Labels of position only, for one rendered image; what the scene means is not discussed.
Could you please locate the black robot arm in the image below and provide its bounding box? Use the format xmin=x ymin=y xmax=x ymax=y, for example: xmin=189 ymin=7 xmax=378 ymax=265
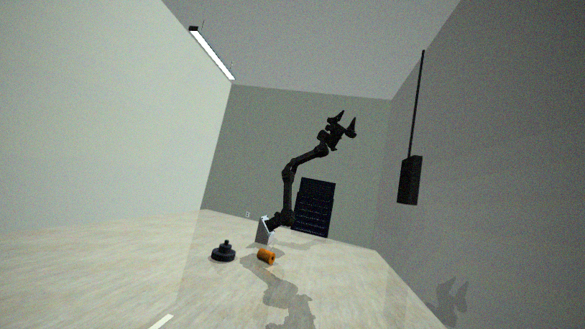
xmin=264 ymin=124 xmax=341 ymax=232

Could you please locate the orange knob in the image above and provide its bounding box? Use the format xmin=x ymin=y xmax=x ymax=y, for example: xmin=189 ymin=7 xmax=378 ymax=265
xmin=257 ymin=249 xmax=275 ymax=264

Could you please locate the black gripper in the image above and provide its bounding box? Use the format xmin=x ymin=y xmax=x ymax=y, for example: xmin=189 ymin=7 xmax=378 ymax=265
xmin=327 ymin=110 xmax=357 ymax=141

